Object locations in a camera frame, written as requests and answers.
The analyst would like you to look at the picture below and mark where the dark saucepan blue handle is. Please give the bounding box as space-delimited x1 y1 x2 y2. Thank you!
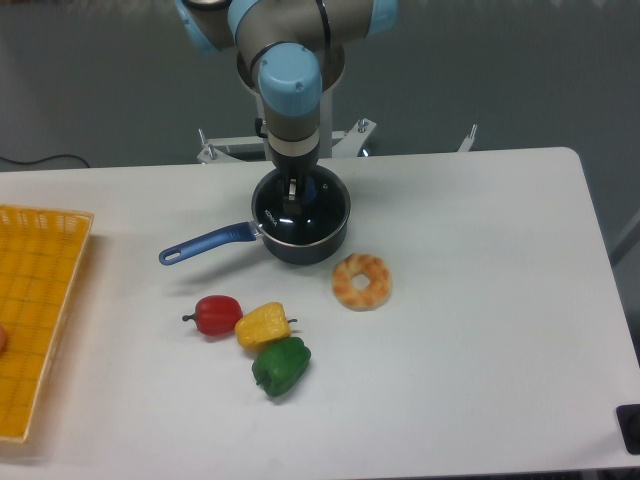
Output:
159 166 351 266

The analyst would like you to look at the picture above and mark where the yellow woven basket tray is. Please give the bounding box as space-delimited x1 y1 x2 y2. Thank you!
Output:
1 204 94 443

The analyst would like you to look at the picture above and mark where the glazed bagel bread ring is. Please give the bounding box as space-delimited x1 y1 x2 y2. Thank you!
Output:
331 253 394 313

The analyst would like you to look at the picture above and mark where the red bell pepper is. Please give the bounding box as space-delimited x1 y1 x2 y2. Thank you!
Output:
182 295 243 337

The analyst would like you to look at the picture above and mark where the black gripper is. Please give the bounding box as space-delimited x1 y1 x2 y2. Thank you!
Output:
254 117 319 215

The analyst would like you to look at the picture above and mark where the black device table corner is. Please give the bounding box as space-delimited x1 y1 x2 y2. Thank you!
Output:
616 404 640 455

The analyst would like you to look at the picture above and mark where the white metal base frame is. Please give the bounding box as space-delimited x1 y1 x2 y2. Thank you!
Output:
196 118 479 164

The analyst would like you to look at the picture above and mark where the glass lid blue knob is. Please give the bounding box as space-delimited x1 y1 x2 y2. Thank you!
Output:
252 166 350 246

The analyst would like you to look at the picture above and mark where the black cable on floor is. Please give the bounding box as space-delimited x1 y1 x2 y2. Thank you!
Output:
0 154 91 168

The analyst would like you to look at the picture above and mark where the yellow bell pepper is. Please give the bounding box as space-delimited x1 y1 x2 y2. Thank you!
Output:
234 302 292 350

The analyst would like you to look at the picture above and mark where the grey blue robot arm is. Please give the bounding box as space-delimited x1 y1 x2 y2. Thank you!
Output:
176 0 399 210

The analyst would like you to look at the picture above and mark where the green bell pepper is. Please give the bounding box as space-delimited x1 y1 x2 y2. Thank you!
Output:
251 337 311 398

